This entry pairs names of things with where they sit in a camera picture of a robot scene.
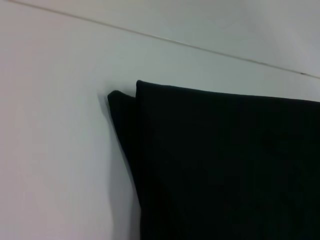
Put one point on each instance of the black shirt with white print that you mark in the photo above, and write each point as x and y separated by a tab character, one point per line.
225	162

